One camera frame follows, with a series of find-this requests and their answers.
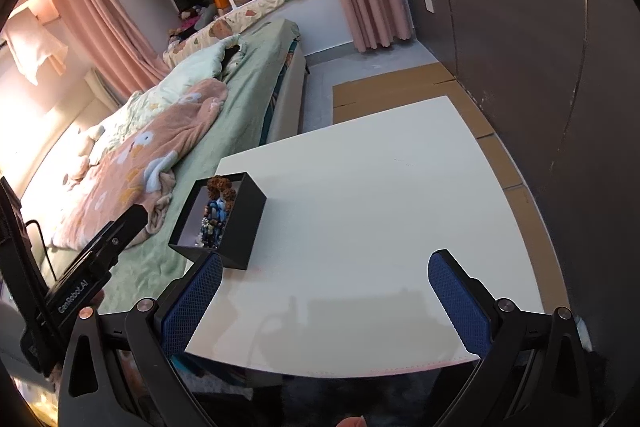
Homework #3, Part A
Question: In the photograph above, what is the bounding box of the black jewelry box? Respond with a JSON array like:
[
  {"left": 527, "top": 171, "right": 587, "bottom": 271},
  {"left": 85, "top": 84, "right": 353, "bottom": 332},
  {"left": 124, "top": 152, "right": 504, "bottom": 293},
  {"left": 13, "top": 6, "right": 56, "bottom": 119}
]
[{"left": 168, "top": 172, "right": 267, "bottom": 270}]

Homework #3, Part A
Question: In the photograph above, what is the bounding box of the pink duck blanket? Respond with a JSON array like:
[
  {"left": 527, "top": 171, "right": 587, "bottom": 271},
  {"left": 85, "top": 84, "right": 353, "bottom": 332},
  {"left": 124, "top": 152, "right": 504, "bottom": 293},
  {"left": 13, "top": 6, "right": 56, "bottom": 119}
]
[{"left": 51, "top": 78, "right": 228, "bottom": 251}]

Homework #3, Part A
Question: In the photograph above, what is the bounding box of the green bed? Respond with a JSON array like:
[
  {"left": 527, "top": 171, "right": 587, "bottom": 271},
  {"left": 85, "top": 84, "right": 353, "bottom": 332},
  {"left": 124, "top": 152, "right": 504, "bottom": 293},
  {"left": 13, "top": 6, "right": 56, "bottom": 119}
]
[{"left": 19, "top": 17, "right": 307, "bottom": 316}]

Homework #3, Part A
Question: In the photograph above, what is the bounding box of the flattened brown cardboard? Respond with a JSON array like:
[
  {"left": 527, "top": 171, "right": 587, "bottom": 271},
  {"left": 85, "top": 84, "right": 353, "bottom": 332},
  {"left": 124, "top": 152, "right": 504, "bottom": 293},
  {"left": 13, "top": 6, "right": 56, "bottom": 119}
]
[{"left": 332, "top": 63, "right": 568, "bottom": 312}]

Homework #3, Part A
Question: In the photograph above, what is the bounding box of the light green pillow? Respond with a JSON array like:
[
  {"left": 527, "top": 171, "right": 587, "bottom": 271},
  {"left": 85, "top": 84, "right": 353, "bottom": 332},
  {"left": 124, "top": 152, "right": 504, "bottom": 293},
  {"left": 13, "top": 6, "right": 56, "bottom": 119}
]
[{"left": 127, "top": 34, "right": 240, "bottom": 119}]

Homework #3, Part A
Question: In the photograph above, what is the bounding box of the pink curtain left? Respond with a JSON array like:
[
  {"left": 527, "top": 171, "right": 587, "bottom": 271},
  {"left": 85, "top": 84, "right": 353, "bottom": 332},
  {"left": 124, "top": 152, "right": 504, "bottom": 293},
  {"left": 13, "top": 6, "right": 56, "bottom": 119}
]
[{"left": 51, "top": 0, "right": 169, "bottom": 98}]

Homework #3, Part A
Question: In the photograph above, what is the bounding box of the floral window seat cushion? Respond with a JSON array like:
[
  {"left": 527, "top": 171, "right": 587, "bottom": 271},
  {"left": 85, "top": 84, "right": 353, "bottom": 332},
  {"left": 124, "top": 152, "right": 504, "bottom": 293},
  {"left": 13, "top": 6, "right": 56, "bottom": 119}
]
[{"left": 162, "top": 0, "right": 297, "bottom": 68}]

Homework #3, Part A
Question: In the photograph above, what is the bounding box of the plush toys pile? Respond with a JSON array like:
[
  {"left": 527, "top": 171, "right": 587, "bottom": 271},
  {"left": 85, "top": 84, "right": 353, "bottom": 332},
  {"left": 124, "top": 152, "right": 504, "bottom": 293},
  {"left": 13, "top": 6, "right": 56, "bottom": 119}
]
[{"left": 167, "top": 4, "right": 217, "bottom": 50}]

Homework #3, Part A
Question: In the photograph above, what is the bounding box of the white wall socket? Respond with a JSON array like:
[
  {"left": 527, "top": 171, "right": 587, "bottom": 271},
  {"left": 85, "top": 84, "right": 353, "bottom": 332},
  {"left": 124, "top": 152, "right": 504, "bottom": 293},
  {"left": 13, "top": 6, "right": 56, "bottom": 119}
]
[{"left": 424, "top": 0, "right": 435, "bottom": 13}]

